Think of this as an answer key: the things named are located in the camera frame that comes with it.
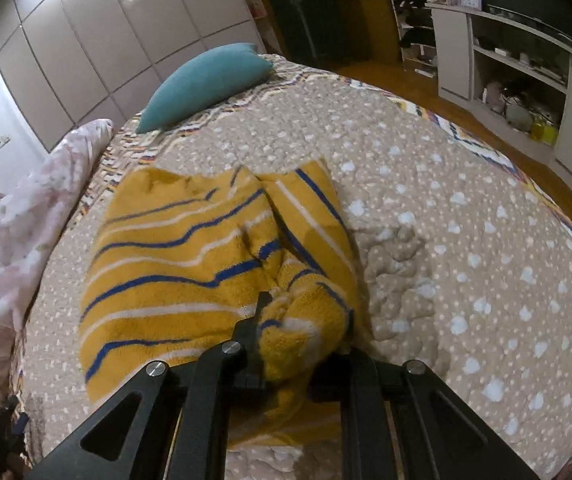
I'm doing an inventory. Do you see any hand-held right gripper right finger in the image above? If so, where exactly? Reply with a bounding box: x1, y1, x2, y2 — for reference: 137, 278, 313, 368
311, 347, 541, 480

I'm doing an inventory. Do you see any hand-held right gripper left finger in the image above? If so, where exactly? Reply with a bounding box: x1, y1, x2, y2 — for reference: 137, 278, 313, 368
26, 291, 274, 480

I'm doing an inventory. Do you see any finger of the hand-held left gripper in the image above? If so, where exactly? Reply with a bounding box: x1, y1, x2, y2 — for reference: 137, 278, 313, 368
0, 394, 31, 476

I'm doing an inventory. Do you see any yellow striped sweater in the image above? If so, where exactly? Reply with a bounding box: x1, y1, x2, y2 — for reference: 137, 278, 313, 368
78, 157, 367, 448

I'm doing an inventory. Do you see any white clothes rack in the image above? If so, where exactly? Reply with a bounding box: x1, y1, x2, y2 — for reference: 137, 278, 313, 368
383, 0, 459, 79

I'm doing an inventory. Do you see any pink floral duvet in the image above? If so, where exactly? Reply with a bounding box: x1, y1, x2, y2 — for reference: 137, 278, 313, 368
0, 118, 115, 411

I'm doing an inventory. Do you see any teal pillow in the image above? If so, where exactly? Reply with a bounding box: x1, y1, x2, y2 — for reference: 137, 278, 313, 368
136, 42, 273, 134

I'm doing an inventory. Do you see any yellow bottle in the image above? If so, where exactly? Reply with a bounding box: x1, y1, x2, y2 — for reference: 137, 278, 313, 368
530, 121, 559, 145

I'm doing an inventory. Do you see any white round appliance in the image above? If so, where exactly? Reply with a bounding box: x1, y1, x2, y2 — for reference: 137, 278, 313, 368
504, 102, 534, 129

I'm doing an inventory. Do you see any white media cabinet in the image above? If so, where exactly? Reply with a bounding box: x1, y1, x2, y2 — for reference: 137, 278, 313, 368
425, 2, 572, 204

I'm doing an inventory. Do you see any wooden door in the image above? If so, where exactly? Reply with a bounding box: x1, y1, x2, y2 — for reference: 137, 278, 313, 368
361, 0, 404, 68

